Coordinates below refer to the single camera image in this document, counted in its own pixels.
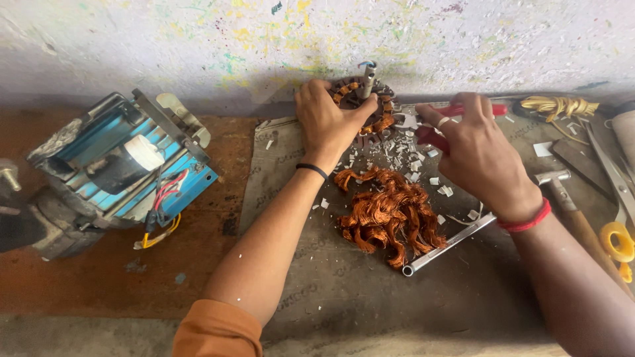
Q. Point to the silver tubular box spanner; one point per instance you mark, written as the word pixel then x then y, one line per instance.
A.
pixel 446 245

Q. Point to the orange sleeve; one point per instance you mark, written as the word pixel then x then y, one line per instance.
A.
pixel 216 332

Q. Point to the white roll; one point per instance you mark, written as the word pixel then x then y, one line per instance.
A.
pixel 625 136

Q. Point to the grey rubber work mat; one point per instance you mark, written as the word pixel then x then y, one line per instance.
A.
pixel 337 292

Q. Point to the fan stator with copper windings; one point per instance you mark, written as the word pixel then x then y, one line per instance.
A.
pixel 384 106

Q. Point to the dark grey motor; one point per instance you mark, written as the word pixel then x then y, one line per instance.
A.
pixel 44 223

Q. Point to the blue metal motor housing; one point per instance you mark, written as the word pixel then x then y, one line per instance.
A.
pixel 124 163

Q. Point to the person's right hand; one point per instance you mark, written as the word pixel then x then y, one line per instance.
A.
pixel 481 148

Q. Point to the flat dark metal file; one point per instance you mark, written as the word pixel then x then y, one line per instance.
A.
pixel 580 166

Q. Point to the white paper piece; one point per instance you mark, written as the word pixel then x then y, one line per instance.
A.
pixel 542 149

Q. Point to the black wristband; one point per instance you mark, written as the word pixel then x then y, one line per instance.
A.
pixel 312 169

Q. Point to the scattered white paper scraps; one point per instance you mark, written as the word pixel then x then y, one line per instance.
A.
pixel 404 158

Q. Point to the person's left hand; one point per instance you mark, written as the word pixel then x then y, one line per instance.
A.
pixel 325 126

